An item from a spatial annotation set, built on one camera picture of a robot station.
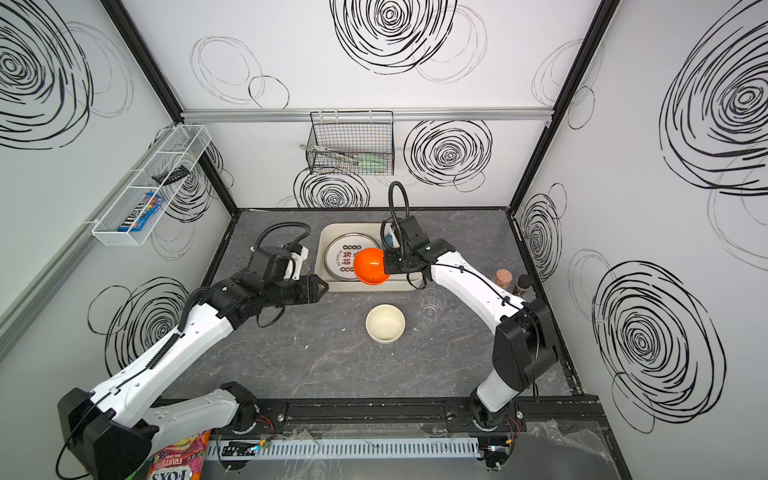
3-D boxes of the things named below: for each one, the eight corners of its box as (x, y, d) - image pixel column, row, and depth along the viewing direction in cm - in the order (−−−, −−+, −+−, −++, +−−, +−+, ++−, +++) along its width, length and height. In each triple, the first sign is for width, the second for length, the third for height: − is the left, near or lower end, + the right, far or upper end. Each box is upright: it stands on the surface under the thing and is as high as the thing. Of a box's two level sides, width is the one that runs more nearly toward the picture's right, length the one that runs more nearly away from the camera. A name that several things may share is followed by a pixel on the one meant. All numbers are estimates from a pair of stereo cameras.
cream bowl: (365, 345, 87) (364, 338, 82) (367, 313, 93) (366, 304, 89) (405, 345, 87) (406, 338, 82) (404, 312, 93) (404, 304, 89)
